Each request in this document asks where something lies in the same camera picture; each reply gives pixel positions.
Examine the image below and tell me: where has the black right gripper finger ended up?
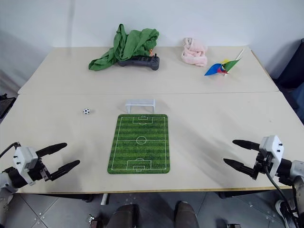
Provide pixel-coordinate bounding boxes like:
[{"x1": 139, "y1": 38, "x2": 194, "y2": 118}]
[
  {"x1": 232, "y1": 139, "x2": 261, "y2": 151},
  {"x1": 223, "y1": 158, "x2": 256, "y2": 178}
]

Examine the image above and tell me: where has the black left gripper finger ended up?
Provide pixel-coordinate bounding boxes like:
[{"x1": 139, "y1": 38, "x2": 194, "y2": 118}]
[
  {"x1": 35, "y1": 142, "x2": 68, "y2": 158},
  {"x1": 48, "y1": 160, "x2": 81, "y2": 181}
]

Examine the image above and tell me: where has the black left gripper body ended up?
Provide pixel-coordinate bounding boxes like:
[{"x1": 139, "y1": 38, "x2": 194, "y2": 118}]
[{"x1": 26, "y1": 157, "x2": 52, "y2": 183}]

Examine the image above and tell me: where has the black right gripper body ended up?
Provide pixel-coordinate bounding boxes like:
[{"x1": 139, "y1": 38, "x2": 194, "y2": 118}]
[{"x1": 251, "y1": 152, "x2": 272, "y2": 181}]

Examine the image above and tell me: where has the green soccer field mat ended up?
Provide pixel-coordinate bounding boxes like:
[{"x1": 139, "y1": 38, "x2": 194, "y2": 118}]
[{"x1": 107, "y1": 114, "x2": 171, "y2": 175}]

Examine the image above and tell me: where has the white and black shoe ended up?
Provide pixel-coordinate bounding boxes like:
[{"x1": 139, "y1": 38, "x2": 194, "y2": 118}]
[{"x1": 275, "y1": 199, "x2": 298, "y2": 224}]

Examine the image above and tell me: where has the dark rounded shape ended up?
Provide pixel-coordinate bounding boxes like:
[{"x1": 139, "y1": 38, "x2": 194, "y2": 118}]
[
  {"x1": 174, "y1": 201, "x2": 199, "y2": 228},
  {"x1": 109, "y1": 203, "x2": 140, "y2": 228}
]

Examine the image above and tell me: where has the colourful paper pinwheel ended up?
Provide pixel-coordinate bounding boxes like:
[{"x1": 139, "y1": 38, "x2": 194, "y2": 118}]
[{"x1": 204, "y1": 48, "x2": 245, "y2": 77}]

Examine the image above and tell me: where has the white toy goal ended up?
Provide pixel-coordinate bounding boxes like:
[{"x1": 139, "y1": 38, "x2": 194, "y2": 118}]
[{"x1": 124, "y1": 98, "x2": 156, "y2": 115}]

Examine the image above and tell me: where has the crumpled pink towel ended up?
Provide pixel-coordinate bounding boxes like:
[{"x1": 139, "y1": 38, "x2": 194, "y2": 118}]
[{"x1": 181, "y1": 37, "x2": 209, "y2": 67}]

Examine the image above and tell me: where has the grey remote controller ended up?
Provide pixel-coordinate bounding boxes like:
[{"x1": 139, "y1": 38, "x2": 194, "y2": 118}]
[{"x1": 117, "y1": 53, "x2": 161, "y2": 71}]

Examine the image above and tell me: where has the crumpled green cloth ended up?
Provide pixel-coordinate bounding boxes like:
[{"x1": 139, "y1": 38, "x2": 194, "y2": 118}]
[{"x1": 88, "y1": 23, "x2": 160, "y2": 72}]

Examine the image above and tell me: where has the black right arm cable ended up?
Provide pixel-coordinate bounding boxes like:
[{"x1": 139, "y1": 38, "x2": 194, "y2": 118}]
[{"x1": 264, "y1": 153, "x2": 300, "y2": 228}]

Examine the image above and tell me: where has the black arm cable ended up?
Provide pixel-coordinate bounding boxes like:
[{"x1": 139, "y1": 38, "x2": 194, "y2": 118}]
[
  {"x1": 264, "y1": 153, "x2": 300, "y2": 228},
  {"x1": 0, "y1": 142, "x2": 22, "y2": 158}
]

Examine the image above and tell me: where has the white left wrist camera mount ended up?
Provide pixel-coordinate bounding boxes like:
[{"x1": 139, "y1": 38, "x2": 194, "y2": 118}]
[{"x1": 13, "y1": 146, "x2": 39, "y2": 186}]

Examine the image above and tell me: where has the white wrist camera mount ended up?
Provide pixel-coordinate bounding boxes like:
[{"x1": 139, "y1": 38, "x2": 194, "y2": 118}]
[
  {"x1": 13, "y1": 146, "x2": 39, "y2": 186},
  {"x1": 258, "y1": 135, "x2": 284, "y2": 177}
]

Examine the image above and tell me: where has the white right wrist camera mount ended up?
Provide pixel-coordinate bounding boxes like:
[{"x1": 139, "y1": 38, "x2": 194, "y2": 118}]
[{"x1": 258, "y1": 135, "x2": 284, "y2": 177}]

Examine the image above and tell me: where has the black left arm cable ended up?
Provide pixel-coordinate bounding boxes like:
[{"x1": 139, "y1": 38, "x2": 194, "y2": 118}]
[{"x1": 0, "y1": 142, "x2": 22, "y2": 158}]

